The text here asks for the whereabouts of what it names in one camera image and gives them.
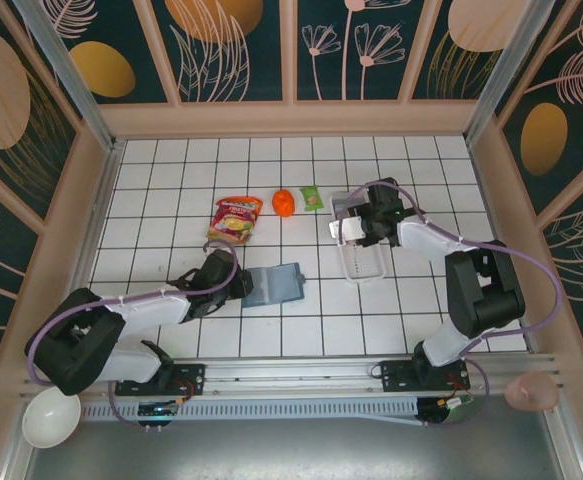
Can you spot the aluminium mounting rail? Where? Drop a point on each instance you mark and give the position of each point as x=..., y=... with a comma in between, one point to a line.
x=296, y=375

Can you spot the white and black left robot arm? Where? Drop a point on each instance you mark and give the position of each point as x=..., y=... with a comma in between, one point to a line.
x=146, y=310

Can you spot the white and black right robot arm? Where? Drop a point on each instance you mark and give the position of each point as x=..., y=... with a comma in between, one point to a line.
x=481, y=290

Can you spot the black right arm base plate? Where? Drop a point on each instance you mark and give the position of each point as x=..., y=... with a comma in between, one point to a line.
x=396, y=375

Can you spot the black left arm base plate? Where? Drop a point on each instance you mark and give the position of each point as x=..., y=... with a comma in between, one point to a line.
x=191, y=377

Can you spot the left controller board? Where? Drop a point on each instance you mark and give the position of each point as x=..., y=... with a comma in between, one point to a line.
x=156, y=410

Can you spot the orange toy fruit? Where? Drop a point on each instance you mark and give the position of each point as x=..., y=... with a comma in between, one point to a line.
x=284, y=203

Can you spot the white bowl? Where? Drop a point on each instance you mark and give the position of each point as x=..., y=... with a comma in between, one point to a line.
x=51, y=420

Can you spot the teal card holder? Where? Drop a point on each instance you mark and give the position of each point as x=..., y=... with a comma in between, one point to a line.
x=276, y=285

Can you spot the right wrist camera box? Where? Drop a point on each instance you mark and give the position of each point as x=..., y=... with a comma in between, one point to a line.
x=353, y=230

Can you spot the right controller board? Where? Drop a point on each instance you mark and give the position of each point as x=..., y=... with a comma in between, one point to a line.
x=438, y=412

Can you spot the red and yellow snack pouch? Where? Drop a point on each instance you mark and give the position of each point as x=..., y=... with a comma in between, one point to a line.
x=233, y=220

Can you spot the light grey credit card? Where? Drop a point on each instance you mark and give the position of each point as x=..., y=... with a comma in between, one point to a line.
x=342, y=202

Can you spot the aluminium corner post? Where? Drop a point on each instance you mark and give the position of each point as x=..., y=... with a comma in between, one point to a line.
x=67, y=75
x=504, y=75

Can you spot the white plastic tray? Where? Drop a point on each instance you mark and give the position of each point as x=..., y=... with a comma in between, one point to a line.
x=366, y=265

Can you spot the pink plastic cup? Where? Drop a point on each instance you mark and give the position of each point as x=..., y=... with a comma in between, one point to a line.
x=531, y=392

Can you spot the green snack packet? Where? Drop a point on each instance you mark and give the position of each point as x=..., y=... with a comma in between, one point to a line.
x=312, y=198

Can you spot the controller board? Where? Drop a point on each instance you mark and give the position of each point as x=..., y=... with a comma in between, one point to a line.
x=156, y=410
x=438, y=412

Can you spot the aluminium side rail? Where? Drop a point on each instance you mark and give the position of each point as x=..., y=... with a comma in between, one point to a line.
x=102, y=200

